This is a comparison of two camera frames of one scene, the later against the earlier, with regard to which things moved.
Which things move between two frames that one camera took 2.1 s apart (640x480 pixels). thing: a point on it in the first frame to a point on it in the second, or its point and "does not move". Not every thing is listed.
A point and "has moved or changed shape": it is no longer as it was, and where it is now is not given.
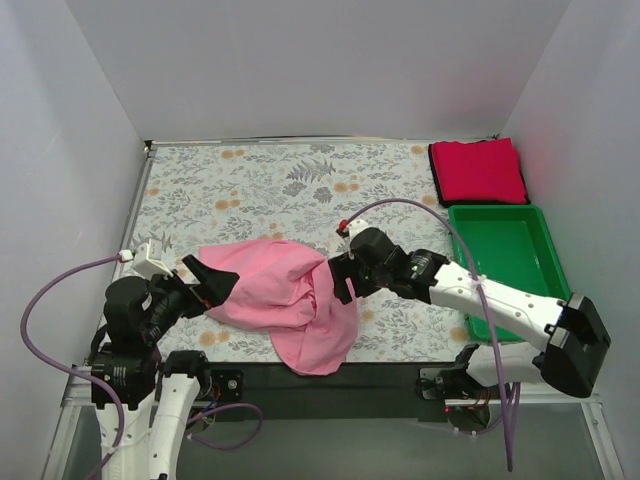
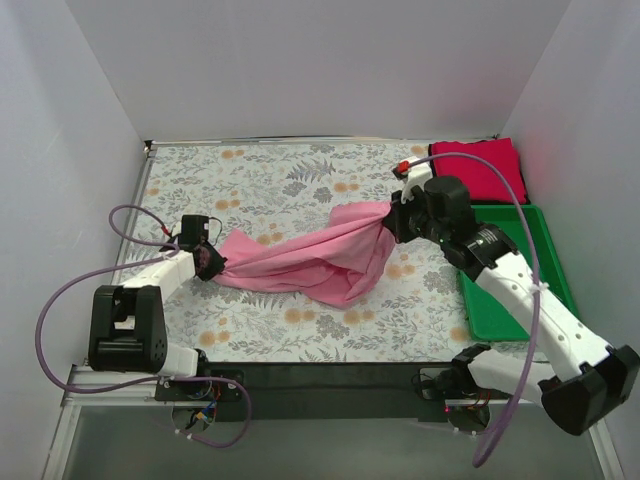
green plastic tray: x=510 y=243 does not move
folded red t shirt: x=486 y=172 does not move
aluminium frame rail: x=76 y=395 does not move
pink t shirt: x=289 y=292 has moved or changed shape
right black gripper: x=345 y=275 to x=398 y=220
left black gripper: x=191 y=292 to x=209 y=261
